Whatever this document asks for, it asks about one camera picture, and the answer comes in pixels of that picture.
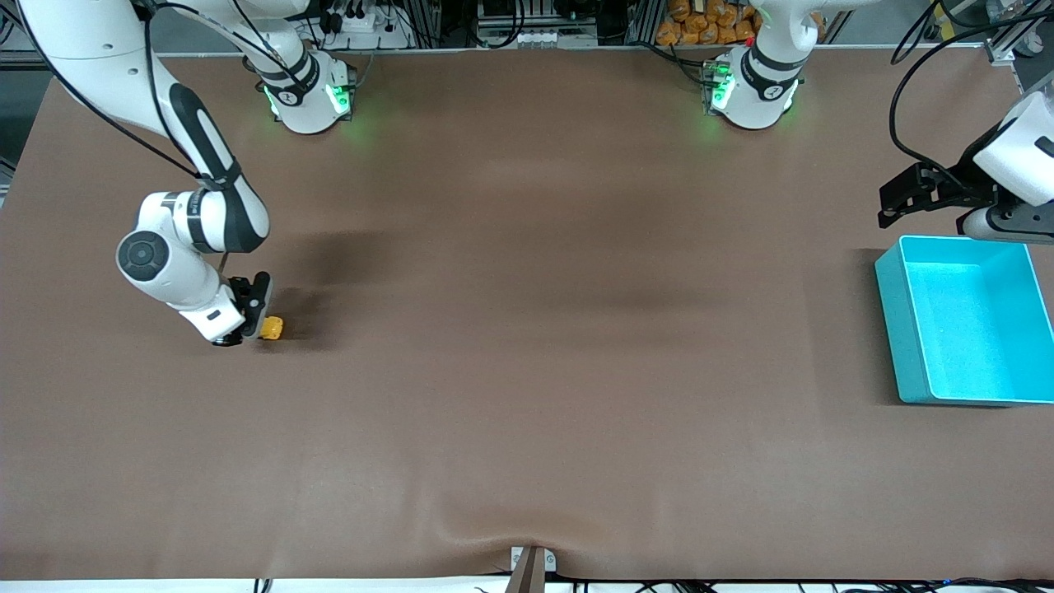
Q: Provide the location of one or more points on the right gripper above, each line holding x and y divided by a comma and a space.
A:
244, 291

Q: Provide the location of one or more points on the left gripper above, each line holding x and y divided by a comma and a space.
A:
968, 186

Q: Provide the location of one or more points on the yellow beetle toy car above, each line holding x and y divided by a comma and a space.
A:
272, 329

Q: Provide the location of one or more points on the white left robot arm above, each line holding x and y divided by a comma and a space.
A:
753, 99

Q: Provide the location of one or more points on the teal plastic storage box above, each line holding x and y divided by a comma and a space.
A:
963, 329

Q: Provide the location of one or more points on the pile of orange objects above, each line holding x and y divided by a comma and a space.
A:
704, 25

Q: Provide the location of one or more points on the brown table mat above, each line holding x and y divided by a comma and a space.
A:
527, 371

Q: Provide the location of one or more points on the white power strip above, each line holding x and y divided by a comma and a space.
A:
362, 23

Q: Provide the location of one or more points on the brown support bar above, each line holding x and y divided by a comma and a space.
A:
527, 576

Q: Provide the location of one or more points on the white terminal block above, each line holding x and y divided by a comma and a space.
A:
550, 37

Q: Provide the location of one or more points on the aluminium frame profile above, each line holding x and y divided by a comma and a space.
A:
1017, 45

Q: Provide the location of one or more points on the small metal clamp bracket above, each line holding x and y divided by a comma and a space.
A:
517, 560

